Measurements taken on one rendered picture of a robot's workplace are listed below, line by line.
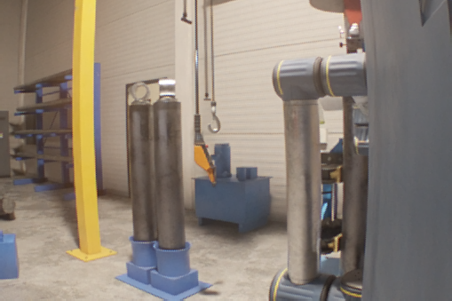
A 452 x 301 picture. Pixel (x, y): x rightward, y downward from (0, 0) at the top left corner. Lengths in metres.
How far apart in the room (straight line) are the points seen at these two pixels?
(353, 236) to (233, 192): 2.41
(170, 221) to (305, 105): 1.75
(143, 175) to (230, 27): 3.19
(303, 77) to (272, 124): 3.77
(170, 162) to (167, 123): 0.28
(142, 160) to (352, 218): 1.64
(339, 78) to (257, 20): 4.16
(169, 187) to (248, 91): 2.80
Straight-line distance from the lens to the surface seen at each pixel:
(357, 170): 2.41
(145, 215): 3.09
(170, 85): 2.83
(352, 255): 2.53
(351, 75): 1.28
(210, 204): 4.88
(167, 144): 2.78
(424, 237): 0.34
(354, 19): 2.34
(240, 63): 5.44
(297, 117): 1.36
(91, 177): 3.87
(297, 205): 1.41
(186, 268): 2.99
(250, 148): 5.29
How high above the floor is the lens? 1.27
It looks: 2 degrees down
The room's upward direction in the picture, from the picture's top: 1 degrees counter-clockwise
